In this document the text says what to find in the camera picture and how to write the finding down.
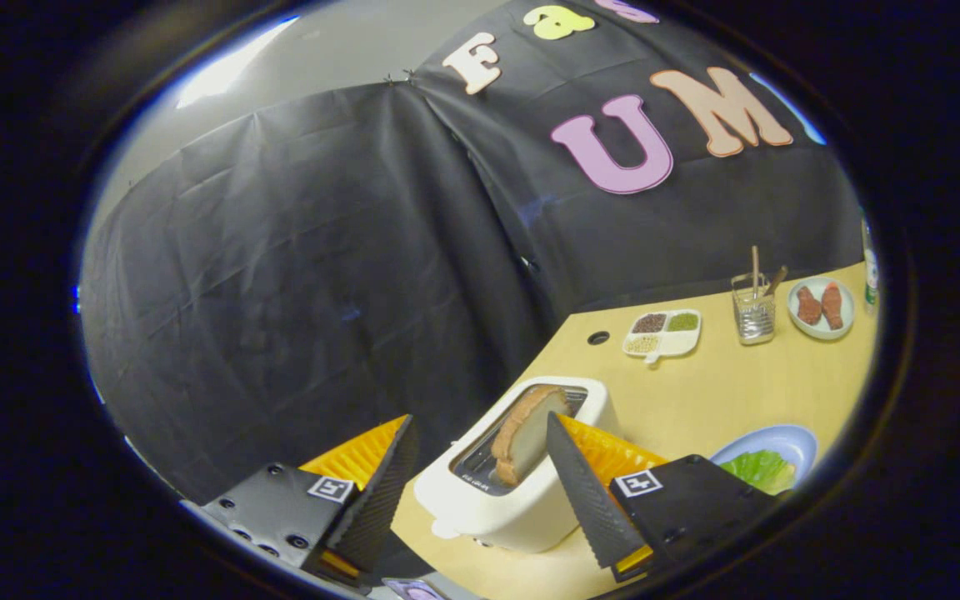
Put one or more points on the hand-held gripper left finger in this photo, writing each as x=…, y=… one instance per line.
x=380, y=500

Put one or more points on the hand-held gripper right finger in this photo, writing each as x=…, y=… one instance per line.
x=584, y=492

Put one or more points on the plain bread slice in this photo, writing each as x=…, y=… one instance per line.
x=522, y=433

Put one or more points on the green lettuce leaf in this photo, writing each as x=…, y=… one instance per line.
x=759, y=468

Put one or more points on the white toaster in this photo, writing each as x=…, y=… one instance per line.
x=522, y=518

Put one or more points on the small photo card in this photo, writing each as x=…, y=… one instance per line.
x=413, y=592

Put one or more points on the black table grommet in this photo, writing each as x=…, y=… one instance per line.
x=598, y=337

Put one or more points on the white divided seasoning dish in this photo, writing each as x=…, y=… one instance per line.
x=676, y=343

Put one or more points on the blue plate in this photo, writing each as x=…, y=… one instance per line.
x=780, y=437

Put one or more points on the metal mesh utensil holder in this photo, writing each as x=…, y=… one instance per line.
x=753, y=321

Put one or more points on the tall light wooden stick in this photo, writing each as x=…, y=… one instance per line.
x=755, y=267

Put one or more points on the pale green plate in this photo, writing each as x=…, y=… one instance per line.
x=820, y=332

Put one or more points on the short dark wooden stick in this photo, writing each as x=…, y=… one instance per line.
x=777, y=279

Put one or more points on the brown meat patty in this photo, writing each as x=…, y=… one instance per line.
x=832, y=306
x=809, y=306

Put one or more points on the clear water bottle green cap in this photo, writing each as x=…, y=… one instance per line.
x=870, y=275

